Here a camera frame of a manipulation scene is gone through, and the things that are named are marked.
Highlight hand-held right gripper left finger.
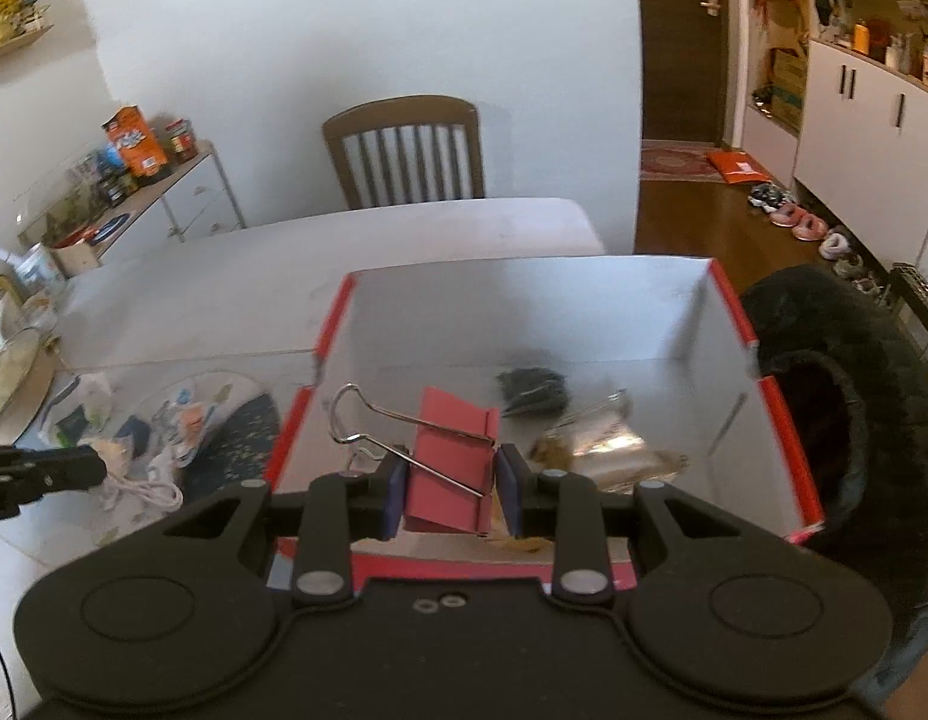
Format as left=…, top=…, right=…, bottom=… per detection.
left=160, top=451, right=411, bottom=608

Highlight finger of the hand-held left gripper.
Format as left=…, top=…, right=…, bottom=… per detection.
left=0, top=446, right=107, bottom=505

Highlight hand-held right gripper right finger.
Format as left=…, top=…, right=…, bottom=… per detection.
left=495, top=442, right=744, bottom=607

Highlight pink binder clip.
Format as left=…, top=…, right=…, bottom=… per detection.
left=330, top=384, right=502, bottom=539

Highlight green white snack bag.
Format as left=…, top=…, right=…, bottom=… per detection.
left=47, top=371, right=117, bottom=452

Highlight small black packet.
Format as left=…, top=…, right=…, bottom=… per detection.
left=497, top=365, right=569, bottom=416

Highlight gold foil snack packet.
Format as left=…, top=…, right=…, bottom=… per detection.
left=527, top=390, right=691, bottom=494

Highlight red cardboard box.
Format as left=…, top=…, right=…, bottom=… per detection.
left=265, top=255, right=829, bottom=595

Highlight white marble desktop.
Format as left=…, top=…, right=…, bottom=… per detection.
left=0, top=197, right=607, bottom=720

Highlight glass-lidded bowl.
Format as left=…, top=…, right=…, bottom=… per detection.
left=0, top=326, right=45, bottom=437

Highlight round blue patterned mat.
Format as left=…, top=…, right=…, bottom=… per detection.
left=197, top=382, right=294, bottom=482

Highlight printed white cup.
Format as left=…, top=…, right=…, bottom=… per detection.
left=17, top=244, right=67, bottom=295

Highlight small wooden box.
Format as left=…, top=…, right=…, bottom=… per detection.
left=47, top=235, right=102, bottom=275

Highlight white sideboard cabinet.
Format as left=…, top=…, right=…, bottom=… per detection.
left=17, top=139, right=247, bottom=272

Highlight orange snack bag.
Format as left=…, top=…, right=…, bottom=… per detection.
left=102, top=106, right=172, bottom=180

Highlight wooden chair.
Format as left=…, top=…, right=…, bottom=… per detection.
left=321, top=95, right=486, bottom=212

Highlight red lidded jar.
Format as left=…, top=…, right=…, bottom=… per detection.
left=166, top=118, right=198, bottom=164

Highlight patterned door rug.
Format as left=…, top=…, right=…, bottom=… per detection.
left=641, top=146, right=727, bottom=183

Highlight orange parcel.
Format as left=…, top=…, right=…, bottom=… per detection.
left=705, top=150, right=771, bottom=187

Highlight black metal rack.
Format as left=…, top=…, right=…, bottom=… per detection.
left=887, top=262, right=928, bottom=347

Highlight dark wooden door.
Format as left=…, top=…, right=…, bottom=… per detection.
left=636, top=0, right=736, bottom=149

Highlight white lower cabinet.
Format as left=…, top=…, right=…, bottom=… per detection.
left=792, top=37, right=928, bottom=257

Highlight white cord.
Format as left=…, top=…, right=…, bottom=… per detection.
left=96, top=461, right=184, bottom=512

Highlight wooden wall shelf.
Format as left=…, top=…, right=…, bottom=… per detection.
left=0, top=15, right=56, bottom=65

